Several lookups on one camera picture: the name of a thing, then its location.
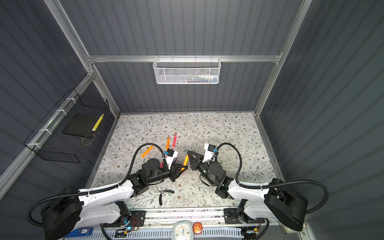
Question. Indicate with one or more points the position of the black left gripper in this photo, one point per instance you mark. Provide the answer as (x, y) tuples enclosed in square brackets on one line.
[(173, 171)]

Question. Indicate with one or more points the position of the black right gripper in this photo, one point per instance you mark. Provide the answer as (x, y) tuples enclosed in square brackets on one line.
[(199, 158)]

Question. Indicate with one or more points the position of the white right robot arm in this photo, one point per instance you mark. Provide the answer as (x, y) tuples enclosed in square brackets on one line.
[(283, 203)]

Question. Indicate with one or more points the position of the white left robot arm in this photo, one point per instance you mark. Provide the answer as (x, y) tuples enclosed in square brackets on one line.
[(102, 205)]

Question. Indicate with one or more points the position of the lone orange marker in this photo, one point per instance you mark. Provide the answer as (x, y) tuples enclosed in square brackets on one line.
[(147, 151)]

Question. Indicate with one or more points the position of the white analog clock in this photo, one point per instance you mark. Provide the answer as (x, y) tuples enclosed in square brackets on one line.
[(182, 230)]

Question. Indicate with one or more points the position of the red round button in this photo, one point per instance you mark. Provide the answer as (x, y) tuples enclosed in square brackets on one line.
[(197, 228)]

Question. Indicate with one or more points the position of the yellow marker in basket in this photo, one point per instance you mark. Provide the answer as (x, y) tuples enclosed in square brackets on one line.
[(97, 123)]

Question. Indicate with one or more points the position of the black flat pad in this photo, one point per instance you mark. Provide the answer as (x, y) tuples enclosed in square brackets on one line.
[(80, 126)]

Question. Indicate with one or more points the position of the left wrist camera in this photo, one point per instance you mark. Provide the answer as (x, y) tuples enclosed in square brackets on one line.
[(170, 156)]

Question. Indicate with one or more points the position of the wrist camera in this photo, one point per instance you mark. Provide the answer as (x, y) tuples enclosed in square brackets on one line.
[(210, 153), (170, 156)]

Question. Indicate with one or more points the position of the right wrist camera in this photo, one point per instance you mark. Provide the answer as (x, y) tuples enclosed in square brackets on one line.
[(210, 153)]

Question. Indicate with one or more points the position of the black handled pliers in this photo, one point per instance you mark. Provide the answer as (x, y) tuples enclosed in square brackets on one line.
[(163, 193)]

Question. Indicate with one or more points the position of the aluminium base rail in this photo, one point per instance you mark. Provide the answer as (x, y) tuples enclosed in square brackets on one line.
[(167, 217)]

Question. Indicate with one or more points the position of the white wire mesh basket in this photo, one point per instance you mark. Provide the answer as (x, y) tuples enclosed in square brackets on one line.
[(187, 73)]

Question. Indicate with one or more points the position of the black wire wall basket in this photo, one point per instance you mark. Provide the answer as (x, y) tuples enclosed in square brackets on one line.
[(50, 144)]

